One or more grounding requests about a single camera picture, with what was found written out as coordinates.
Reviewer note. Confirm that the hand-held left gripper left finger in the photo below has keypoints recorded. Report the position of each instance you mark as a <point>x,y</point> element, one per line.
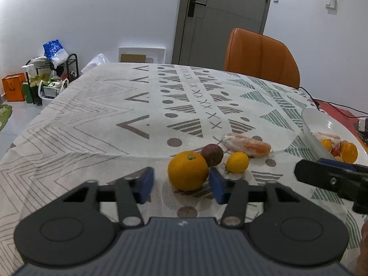
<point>146,184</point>

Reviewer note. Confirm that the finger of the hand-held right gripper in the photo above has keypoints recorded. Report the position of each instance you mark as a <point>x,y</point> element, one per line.
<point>322,175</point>
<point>339,164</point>

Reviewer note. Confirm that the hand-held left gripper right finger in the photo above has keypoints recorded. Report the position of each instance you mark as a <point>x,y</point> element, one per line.
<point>217,188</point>

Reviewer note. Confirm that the medium orange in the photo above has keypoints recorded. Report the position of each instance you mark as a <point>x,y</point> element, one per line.
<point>348,151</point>

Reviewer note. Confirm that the white peeled pomelo piece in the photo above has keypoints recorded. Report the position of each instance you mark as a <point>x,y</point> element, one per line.
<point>326,135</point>

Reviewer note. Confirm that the small yellow citrus fruit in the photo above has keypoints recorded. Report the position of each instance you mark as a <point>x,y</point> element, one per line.
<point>237,162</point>

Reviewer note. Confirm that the large orange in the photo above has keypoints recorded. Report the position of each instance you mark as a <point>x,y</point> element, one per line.
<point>188,170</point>

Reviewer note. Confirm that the dark purple passion fruit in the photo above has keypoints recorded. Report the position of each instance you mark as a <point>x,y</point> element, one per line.
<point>212,154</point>

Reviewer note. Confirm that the white bowl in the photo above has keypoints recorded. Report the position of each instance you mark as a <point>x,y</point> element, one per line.
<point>319,120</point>

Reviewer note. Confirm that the peeled orange grapefruit segment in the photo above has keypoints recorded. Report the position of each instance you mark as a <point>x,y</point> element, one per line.
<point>248,146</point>

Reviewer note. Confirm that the person's right hand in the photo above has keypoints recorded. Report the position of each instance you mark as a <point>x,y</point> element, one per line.
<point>364,250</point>

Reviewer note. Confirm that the white charger adapter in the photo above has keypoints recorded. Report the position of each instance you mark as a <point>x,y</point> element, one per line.
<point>362,125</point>

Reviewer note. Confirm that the patterned white green tablecloth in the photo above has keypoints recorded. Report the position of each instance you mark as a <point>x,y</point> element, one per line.
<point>100,120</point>

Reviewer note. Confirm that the white storage bin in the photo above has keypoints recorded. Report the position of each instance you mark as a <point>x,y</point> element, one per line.
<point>50,96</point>

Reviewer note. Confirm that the clear plastic bag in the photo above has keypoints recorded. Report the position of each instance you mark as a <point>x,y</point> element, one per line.
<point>96,61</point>

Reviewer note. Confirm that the orange leather chair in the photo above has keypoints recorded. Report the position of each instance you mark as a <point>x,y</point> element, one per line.
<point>258,57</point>

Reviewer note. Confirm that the black metal rack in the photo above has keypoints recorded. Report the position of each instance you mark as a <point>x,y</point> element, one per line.
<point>75,66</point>

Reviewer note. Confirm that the green box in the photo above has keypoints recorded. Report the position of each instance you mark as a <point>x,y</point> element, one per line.
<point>28,93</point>

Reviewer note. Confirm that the green floor mat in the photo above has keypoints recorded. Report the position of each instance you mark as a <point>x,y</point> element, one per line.
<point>4,116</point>

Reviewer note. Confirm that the blue plastic bag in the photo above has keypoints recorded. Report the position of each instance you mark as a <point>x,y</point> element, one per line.
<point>53,49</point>

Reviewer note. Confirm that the orange paper bag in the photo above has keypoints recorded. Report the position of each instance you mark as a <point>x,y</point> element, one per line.
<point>13,87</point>

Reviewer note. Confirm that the grey door with lock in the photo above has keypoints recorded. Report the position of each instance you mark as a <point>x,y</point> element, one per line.
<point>230,5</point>

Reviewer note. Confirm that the white picture frame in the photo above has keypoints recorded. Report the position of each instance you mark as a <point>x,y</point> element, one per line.
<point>155,53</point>

